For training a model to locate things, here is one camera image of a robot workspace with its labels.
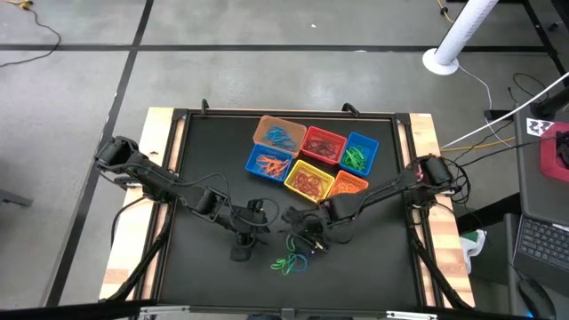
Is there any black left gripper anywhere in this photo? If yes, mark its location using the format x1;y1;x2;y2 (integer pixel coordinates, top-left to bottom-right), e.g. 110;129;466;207
228;198;270;263

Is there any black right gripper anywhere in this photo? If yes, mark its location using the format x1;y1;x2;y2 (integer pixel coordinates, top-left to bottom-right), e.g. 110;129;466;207
282;206;333;257

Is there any red rubber band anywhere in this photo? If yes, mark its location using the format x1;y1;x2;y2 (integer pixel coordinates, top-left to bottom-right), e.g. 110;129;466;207
291;171;329;200

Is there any orange rubber band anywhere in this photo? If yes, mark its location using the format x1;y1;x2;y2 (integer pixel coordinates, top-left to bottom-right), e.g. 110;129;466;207
261;162;292;180
255;154;285;171

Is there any black rubber band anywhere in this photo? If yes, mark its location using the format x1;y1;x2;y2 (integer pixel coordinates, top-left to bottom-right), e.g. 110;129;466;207
319;140;341;160
306;138;333;156

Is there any blue rubber band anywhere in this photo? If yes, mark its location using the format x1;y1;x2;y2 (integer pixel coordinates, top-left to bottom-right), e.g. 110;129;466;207
261;126;288;143
273;132;298;152
284;252;309;274

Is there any yellow plastic basket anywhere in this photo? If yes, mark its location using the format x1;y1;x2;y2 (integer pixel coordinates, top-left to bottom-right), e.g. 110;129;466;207
283;159;336;204

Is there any blue plastic basket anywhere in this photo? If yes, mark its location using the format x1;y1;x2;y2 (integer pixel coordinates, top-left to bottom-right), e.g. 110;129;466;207
244;144;294;184
339;132;381;177

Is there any red plastic basket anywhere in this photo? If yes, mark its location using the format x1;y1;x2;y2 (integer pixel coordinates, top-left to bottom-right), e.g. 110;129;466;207
300;125;348;166

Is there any pale orange plastic basket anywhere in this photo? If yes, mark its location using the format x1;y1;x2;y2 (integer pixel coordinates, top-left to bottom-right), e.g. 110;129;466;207
252;115;308;159

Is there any wooden table board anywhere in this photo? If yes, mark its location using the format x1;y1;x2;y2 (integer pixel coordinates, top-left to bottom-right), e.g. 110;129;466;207
407;112;477;308
98;106;188;303

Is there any white green handheld device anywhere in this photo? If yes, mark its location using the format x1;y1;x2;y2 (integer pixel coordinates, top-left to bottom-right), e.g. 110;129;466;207
459;228;489;275

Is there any black power strip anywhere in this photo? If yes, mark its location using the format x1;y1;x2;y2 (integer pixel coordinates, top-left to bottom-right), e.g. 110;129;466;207
483;108;516;122

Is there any dark grey desk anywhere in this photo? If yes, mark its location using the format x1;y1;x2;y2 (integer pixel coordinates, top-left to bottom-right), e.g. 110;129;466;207
501;102;569;320

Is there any black computer mouse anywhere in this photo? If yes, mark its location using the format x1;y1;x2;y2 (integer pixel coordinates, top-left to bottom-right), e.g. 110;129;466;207
517;278;557;320

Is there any black laptop keyboard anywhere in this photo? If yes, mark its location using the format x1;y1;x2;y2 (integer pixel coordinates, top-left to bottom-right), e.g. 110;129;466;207
512;212;569;285

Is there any grey floor object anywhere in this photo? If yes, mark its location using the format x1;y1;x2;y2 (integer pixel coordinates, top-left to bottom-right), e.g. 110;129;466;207
0;189;34;209

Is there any red round case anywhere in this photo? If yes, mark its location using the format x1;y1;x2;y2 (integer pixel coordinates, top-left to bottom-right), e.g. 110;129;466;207
539;121;569;184

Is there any black white marker tag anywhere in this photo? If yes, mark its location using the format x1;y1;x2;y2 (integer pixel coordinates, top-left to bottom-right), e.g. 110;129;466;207
525;116;556;138

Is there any white tower fan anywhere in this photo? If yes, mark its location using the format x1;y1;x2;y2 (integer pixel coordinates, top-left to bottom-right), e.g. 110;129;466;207
421;0;500;76

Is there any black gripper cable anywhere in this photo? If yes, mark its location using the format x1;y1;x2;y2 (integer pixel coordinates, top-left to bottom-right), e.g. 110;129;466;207
176;172;282;228

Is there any silver bracket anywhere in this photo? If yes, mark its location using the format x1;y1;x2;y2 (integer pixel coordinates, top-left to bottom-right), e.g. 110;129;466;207
385;310;439;320

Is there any black arm base cable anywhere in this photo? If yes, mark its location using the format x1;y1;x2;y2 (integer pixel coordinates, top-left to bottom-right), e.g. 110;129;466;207
109;195;148;250

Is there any black metal table frame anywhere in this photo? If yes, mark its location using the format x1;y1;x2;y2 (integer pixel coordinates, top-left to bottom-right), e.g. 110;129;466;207
132;106;448;312

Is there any black camera mount rail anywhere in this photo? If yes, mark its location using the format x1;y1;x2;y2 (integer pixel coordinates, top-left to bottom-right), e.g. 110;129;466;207
0;298;569;320

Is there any thin yellow cable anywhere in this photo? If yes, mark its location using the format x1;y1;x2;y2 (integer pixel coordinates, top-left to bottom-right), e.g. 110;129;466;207
439;136;517;152

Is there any thin white cable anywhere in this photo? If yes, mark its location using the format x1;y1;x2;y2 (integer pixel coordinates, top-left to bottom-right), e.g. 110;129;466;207
456;64;513;148

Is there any thick white cable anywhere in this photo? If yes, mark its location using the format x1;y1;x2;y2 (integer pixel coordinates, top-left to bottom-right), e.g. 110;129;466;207
439;70;569;150

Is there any black coiled cable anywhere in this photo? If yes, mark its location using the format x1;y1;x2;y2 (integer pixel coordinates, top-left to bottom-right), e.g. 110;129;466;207
508;72;551;107

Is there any yellow floor cable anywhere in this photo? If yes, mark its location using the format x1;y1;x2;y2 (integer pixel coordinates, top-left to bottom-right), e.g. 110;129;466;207
435;0;455;24

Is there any black cylindrical post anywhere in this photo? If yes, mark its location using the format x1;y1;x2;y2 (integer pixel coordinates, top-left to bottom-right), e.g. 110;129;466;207
531;86;569;120

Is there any black floor cable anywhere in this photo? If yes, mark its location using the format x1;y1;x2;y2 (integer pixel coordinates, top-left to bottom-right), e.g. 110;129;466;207
0;6;62;68

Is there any black metal floor frame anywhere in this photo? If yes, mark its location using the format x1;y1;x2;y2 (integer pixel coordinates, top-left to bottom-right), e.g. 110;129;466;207
519;0;569;76

